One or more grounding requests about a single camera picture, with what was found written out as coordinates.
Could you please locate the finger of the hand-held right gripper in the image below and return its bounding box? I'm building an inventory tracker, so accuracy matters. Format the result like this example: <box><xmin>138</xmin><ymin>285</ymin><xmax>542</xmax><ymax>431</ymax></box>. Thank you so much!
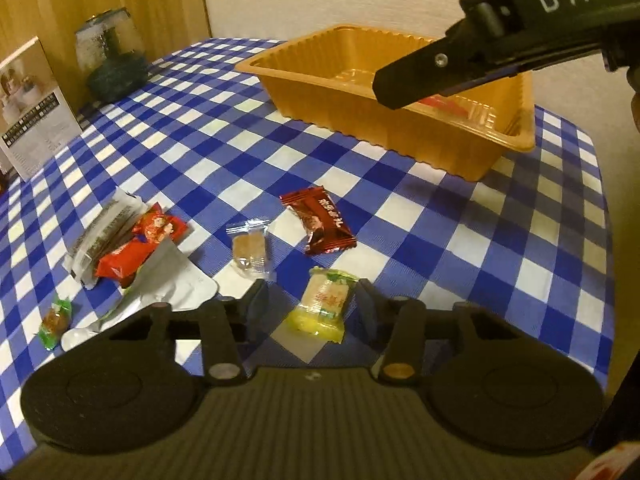
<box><xmin>372</xmin><ymin>20</ymin><xmax>522</xmax><ymax>110</ymax></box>

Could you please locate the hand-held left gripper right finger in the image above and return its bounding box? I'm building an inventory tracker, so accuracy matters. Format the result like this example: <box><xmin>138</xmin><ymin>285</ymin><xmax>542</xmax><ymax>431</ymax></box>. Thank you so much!
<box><xmin>356</xmin><ymin>280</ymin><xmax>516</xmax><ymax>387</ymax></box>

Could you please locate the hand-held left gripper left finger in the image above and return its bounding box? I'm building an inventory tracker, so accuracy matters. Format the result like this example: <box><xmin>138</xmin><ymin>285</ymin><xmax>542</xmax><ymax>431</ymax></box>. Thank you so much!
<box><xmin>107</xmin><ymin>279</ymin><xmax>269</xmax><ymax>387</ymax></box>

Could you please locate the plain red snack packet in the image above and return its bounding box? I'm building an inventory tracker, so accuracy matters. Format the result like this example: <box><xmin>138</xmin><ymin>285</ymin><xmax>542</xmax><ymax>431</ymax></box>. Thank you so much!
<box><xmin>417</xmin><ymin>94</ymin><xmax>496</xmax><ymax>128</ymax></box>

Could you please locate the yellow green snack packet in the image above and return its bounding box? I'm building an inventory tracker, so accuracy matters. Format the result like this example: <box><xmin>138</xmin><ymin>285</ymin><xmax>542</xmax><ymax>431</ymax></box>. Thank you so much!
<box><xmin>286</xmin><ymin>266</ymin><xmax>359</xmax><ymax>344</ymax></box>

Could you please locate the dark red candy packet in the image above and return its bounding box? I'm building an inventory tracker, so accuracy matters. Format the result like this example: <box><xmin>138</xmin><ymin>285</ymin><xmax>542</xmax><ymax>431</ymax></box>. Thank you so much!
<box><xmin>279</xmin><ymin>186</ymin><xmax>357</xmax><ymax>256</ymax></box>

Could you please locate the orange plastic tray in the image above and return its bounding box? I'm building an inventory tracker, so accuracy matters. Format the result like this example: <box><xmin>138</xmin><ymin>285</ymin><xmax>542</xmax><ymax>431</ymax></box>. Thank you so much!
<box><xmin>234</xmin><ymin>24</ymin><xmax>537</xmax><ymax>181</ymax></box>

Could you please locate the clear wrapped brown candy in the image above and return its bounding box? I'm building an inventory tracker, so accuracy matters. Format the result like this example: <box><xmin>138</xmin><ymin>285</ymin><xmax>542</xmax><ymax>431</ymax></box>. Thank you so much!
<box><xmin>226</xmin><ymin>218</ymin><xmax>276</xmax><ymax>282</ymax></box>

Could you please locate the silver foil packet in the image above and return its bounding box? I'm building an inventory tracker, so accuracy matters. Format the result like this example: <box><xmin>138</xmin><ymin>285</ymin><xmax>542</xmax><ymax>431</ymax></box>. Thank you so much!
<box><xmin>100</xmin><ymin>244</ymin><xmax>220</xmax><ymax>332</ymax></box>

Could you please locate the red snack packet with picture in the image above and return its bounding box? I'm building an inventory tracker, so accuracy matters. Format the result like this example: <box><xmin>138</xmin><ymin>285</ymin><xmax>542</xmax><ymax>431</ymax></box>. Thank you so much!
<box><xmin>95</xmin><ymin>203</ymin><xmax>189</xmax><ymax>288</ymax></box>

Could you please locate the grey striped snack packet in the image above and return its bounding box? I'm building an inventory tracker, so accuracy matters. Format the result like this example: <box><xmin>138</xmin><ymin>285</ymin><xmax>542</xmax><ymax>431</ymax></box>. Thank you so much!
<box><xmin>65</xmin><ymin>187</ymin><xmax>147</xmax><ymax>288</ymax></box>

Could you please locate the blue white checkered tablecloth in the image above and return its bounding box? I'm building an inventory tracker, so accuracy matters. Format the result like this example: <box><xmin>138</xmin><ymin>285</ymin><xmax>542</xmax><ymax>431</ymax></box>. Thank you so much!
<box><xmin>0</xmin><ymin>37</ymin><xmax>616</xmax><ymax>466</ymax></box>

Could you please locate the small white wrapper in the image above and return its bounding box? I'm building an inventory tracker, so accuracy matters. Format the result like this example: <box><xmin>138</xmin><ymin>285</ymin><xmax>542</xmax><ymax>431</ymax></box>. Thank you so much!
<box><xmin>61</xmin><ymin>326</ymin><xmax>102</xmax><ymax>352</ymax></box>

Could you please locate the small green wrapped candy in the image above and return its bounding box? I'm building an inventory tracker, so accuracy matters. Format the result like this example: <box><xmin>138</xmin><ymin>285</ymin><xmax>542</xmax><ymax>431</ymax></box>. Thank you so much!
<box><xmin>38</xmin><ymin>297</ymin><xmax>74</xmax><ymax>351</ymax></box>

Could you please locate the glass jar with green lid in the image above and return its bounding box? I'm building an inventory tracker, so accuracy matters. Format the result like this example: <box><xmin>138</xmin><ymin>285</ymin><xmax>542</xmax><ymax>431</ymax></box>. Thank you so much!
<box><xmin>75</xmin><ymin>7</ymin><xmax>149</xmax><ymax>103</ymax></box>

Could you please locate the white printed box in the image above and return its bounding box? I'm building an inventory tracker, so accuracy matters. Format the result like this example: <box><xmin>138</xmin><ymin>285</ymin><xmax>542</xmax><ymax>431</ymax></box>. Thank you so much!
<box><xmin>0</xmin><ymin>36</ymin><xmax>83</xmax><ymax>181</ymax></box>

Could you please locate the red white garment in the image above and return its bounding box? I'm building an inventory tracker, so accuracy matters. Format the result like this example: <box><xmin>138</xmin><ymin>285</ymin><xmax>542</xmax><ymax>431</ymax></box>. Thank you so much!
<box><xmin>575</xmin><ymin>440</ymin><xmax>640</xmax><ymax>480</ymax></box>

